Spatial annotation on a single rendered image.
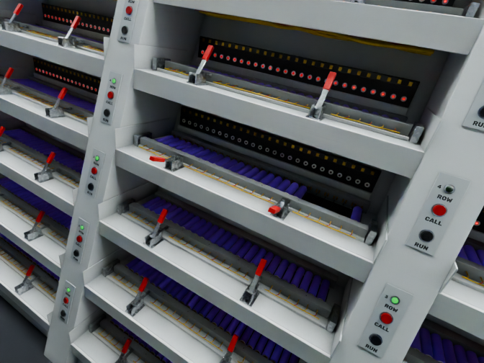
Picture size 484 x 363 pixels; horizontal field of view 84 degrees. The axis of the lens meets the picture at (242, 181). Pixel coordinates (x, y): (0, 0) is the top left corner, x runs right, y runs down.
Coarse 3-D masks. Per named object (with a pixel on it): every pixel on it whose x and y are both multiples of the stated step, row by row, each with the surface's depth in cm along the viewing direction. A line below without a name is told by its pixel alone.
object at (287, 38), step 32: (64, 0) 97; (96, 0) 91; (224, 32) 74; (256, 32) 70; (288, 32) 67; (352, 64) 62; (384, 64) 59; (416, 64) 57; (416, 96) 57; (256, 128) 72; (352, 160) 63; (384, 192) 61
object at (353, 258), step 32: (128, 128) 66; (160, 128) 76; (128, 160) 64; (192, 192) 58; (224, 192) 56; (352, 192) 61; (256, 224) 53; (288, 224) 50; (320, 224) 52; (384, 224) 48; (320, 256) 48; (352, 256) 45
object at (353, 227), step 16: (144, 144) 68; (160, 144) 66; (192, 160) 62; (224, 176) 59; (240, 176) 58; (256, 192) 57; (272, 192) 55; (304, 208) 53; (320, 208) 52; (336, 224) 51; (352, 224) 49
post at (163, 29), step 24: (120, 0) 62; (144, 0) 59; (144, 24) 60; (168, 24) 66; (192, 24) 73; (120, 48) 62; (192, 48) 76; (120, 72) 63; (120, 96) 63; (144, 96) 67; (96, 120) 67; (120, 120) 64; (144, 120) 70; (96, 144) 67; (120, 168) 69; (120, 192) 72; (96, 216) 69; (72, 240) 73; (96, 240) 70; (72, 264) 73; (72, 312) 75; (48, 336) 80; (72, 360) 79
